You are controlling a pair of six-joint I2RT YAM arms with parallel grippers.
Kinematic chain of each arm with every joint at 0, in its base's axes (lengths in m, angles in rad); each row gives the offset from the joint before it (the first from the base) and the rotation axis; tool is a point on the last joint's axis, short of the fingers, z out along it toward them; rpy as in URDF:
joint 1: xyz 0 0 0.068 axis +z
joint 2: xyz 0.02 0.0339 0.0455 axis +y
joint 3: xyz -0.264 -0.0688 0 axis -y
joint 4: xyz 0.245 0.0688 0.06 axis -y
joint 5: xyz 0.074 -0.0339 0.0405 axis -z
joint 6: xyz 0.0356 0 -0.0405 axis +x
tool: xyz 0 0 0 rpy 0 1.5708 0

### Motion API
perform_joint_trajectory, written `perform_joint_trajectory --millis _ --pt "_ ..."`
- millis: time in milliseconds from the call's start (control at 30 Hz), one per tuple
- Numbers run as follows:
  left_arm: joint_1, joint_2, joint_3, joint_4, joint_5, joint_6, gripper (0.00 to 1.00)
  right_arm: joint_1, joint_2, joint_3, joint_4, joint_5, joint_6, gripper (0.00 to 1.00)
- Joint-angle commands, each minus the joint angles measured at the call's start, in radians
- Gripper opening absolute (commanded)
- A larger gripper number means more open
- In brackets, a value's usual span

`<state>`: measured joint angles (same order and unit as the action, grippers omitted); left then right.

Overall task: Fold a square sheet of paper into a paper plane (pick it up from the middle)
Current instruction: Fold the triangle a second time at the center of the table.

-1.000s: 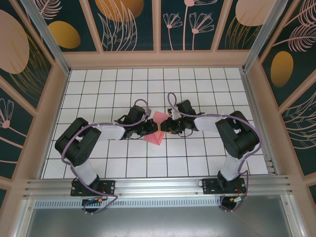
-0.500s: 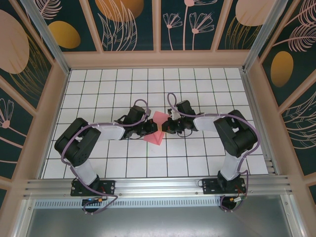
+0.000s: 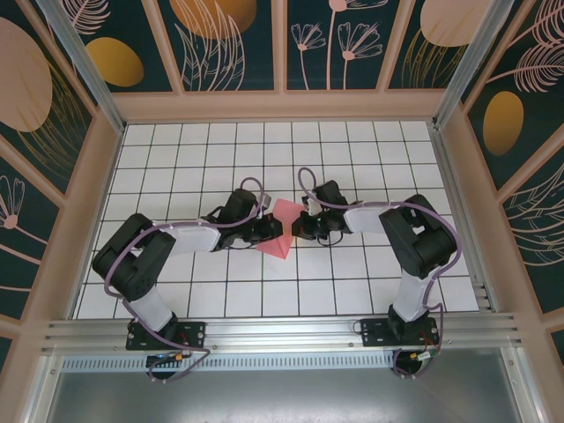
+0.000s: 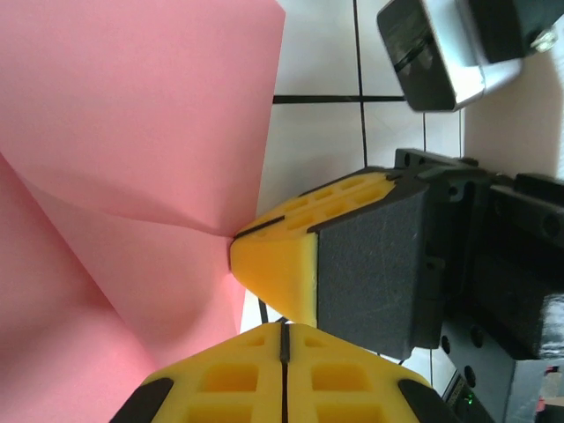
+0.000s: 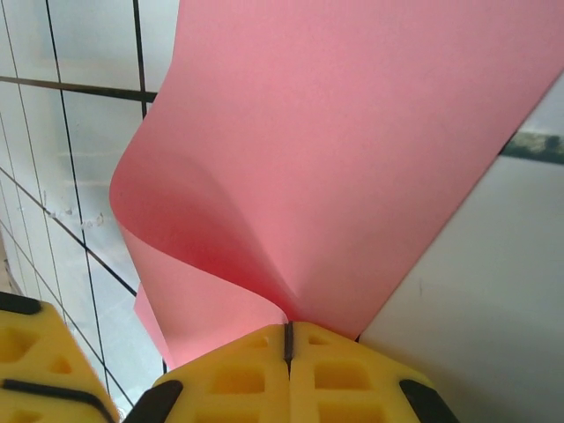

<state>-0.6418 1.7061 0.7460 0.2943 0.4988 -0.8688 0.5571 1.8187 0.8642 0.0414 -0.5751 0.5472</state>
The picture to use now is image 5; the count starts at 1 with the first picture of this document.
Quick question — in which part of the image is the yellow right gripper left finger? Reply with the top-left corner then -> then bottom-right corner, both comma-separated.
127,323 -> 292,423

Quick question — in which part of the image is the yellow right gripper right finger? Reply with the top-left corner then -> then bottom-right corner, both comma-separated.
286,321 -> 456,423

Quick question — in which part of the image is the pink paper sheet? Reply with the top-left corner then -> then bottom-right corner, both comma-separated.
108,0 -> 564,371

